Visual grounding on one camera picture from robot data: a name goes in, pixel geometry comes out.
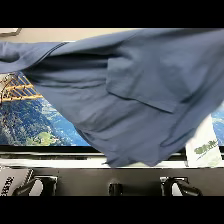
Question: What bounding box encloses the white garment with green print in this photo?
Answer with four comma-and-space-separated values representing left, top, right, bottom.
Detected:
184, 114, 224, 168

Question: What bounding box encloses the silver frame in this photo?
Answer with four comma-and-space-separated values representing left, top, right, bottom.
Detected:
0, 151, 224, 197

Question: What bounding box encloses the blue long-sleeved shirt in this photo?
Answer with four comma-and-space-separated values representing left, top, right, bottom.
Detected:
0, 28, 224, 168

